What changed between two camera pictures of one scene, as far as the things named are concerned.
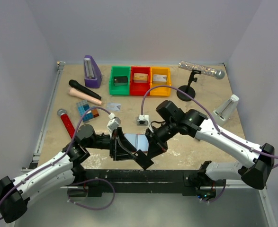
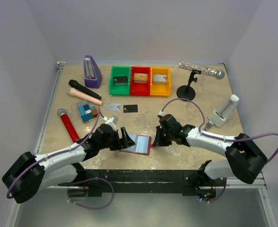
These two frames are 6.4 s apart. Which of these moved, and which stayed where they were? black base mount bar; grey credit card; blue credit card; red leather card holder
Moved: grey credit card
Stayed: blue credit card; red leather card holder; black base mount bar
